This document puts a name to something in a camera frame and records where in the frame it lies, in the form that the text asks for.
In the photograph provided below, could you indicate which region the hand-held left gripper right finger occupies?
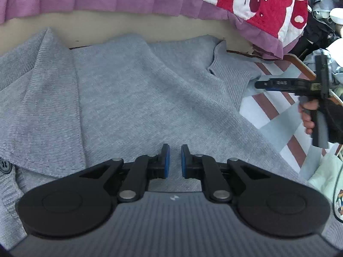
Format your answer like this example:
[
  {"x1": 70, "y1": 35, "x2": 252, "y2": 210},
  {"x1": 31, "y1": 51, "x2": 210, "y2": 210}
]
[{"x1": 181, "y1": 144, "x2": 271, "y2": 203}]

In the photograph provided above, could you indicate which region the light green printed garment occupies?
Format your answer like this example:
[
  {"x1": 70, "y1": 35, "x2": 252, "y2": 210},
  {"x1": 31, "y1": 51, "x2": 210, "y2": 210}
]
[{"x1": 308, "y1": 152, "x2": 343, "y2": 223}]

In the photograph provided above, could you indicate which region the dark sweater button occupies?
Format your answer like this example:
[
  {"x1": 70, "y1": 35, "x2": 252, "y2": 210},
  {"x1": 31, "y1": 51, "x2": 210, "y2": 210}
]
[{"x1": 0, "y1": 159, "x2": 14, "y2": 175}]

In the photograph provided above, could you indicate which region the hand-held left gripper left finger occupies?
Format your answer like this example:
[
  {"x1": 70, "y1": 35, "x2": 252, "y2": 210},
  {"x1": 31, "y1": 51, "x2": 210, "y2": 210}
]
[{"x1": 78, "y1": 143, "x2": 171, "y2": 203}]

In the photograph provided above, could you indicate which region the grey knitted sweater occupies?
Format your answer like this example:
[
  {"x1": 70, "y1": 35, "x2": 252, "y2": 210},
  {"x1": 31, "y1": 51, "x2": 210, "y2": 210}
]
[{"x1": 0, "y1": 27, "x2": 343, "y2": 250}]

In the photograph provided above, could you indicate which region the person's right hand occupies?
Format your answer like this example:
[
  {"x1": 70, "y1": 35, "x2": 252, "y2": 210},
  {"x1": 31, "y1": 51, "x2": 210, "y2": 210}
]
[{"x1": 298, "y1": 99, "x2": 319, "y2": 135}]

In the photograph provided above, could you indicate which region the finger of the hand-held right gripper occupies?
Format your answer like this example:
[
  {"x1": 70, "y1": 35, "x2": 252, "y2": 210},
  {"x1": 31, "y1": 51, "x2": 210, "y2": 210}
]
[{"x1": 254, "y1": 78, "x2": 298, "y2": 92}]

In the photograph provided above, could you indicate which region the pile of dark clothes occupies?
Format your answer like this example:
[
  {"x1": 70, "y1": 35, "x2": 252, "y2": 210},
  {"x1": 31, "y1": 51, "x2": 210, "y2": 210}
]
[{"x1": 289, "y1": 0, "x2": 343, "y2": 83}]

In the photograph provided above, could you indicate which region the striped bed sheet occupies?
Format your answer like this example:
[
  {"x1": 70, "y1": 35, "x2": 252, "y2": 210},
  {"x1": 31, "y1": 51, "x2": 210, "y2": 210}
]
[{"x1": 239, "y1": 58, "x2": 343, "y2": 178}]

